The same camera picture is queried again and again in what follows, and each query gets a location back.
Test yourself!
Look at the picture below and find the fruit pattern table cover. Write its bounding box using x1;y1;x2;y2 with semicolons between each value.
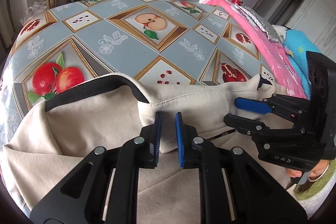
1;0;274;143

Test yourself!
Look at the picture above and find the pink floral blanket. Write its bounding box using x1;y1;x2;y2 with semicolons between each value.
199;0;309;99

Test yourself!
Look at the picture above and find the person's right hand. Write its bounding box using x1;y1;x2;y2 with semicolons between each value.
284;159;330;183

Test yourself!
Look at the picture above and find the red bottle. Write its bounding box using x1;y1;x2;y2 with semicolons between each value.
231;0;243;6

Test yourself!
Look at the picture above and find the blue plush pillow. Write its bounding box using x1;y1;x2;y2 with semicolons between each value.
282;30;321;98

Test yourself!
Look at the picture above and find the cream zip-up jacket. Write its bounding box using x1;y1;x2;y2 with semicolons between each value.
3;73;307;223

